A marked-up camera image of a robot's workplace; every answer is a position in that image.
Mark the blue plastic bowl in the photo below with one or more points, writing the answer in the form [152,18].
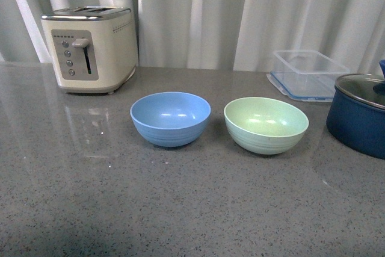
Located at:
[170,119]

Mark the glass pot lid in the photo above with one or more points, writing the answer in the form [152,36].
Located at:
[365,88]

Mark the clear plastic food container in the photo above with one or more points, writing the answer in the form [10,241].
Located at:
[305,75]

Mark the dark blue cooking pot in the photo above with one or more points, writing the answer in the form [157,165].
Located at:
[357,125]

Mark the cream two-slot toaster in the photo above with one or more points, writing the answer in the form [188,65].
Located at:
[93,48]

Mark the light green plastic bowl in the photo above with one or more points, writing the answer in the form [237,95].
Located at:
[263,125]

